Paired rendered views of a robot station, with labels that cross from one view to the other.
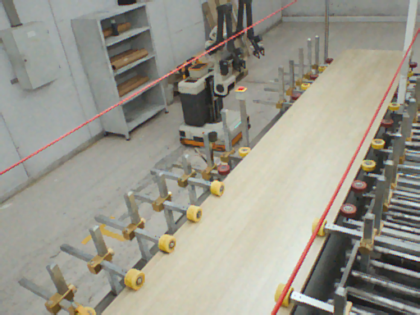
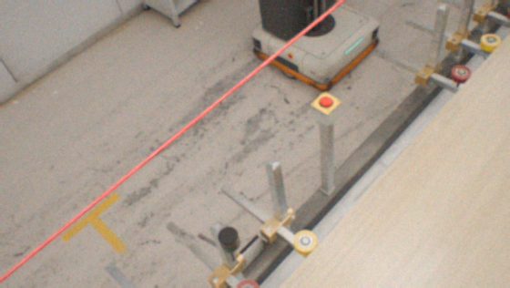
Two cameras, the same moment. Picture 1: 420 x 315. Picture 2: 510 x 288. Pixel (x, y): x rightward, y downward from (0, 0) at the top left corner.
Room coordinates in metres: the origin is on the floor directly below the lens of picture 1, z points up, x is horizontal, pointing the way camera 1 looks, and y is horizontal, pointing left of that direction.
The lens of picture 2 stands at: (1.58, -0.38, 2.36)
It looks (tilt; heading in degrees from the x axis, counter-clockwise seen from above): 51 degrees down; 17
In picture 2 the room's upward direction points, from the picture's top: 11 degrees counter-clockwise
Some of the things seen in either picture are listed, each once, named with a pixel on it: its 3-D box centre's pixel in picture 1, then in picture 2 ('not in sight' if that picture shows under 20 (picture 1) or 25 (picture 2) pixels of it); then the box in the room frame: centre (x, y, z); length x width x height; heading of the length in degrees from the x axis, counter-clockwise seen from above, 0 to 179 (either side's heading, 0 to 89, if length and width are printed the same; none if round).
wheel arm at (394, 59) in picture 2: (275, 103); (416, 70); (3.25, -0.67, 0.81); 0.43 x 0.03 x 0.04; 54
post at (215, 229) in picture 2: (211, 163); (229, 261); (2.23, -0.01, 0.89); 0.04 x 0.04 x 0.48; 54
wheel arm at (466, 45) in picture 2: (285, 90); (446, 36); (3.45, -0.82, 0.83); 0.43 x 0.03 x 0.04; 54
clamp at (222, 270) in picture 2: (210, 171); (228, 271); (2.21, 0.00, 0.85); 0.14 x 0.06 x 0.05; 144
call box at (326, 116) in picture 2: (241, 93); (326, 110); (2.65, -0.30, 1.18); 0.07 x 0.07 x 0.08; 54
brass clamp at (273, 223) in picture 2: (227, 154); (278, 223); (2.42, -0.14, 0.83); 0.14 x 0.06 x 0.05; 144
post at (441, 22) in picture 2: (281, 91); (434, 51); (3.25, -0.73, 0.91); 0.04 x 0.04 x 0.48; 54
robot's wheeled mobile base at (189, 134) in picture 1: (214, 127); (314, 37); (4.25, -0.13, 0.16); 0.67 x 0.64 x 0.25; 54
